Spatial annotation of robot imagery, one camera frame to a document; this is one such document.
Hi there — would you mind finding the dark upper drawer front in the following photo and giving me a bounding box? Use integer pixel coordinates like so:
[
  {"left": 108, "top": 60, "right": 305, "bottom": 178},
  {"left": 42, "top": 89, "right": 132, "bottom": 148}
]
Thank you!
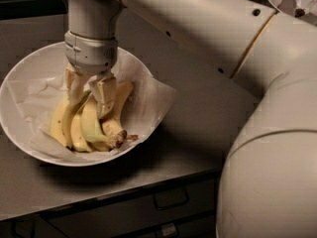
[{"left": 49, "top": 179, "right": 215, "bottom": 238}]

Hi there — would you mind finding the small white bowl front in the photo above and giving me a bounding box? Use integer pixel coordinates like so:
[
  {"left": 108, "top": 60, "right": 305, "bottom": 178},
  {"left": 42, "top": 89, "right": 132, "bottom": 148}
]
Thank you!
[{"left": 266, "top": 0, "right": 317, "bottom": 26}]

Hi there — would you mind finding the white paper liner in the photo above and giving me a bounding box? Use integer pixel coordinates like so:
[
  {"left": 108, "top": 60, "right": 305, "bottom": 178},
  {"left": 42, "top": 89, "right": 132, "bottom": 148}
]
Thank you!
[{"left": 9, "top": 50, "right": 177, "bottom": 161}]

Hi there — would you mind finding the black drawer handle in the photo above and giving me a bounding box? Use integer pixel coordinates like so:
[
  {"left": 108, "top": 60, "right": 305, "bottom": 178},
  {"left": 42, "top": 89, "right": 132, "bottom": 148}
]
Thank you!
[{"left": 153, "top": 187, "right": 189, "bottom": 210}]

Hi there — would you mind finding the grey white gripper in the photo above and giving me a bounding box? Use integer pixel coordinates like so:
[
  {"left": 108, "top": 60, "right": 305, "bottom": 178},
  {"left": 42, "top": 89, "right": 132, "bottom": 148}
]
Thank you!
[{"left": 64, "top": 31, "right": 118, "bottom": 119}]

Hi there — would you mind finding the yellow banana bunch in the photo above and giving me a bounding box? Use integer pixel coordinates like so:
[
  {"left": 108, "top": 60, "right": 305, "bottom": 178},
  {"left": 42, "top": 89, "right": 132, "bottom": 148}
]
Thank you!
[{"left": 50, "top": 81, "right": 138, "bottom": 153}]

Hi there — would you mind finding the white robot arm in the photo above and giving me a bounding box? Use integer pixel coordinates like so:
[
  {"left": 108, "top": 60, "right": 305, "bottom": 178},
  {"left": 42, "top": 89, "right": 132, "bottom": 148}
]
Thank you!
[{"left": 101, "top": 0, "right": 317, "bottom": 238}]

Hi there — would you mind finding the large white bowl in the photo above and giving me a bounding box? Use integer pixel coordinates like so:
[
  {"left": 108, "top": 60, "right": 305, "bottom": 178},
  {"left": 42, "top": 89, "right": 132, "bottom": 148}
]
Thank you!
[{"left": 0, "top": 41, "right": 157, "bottom": 168}]

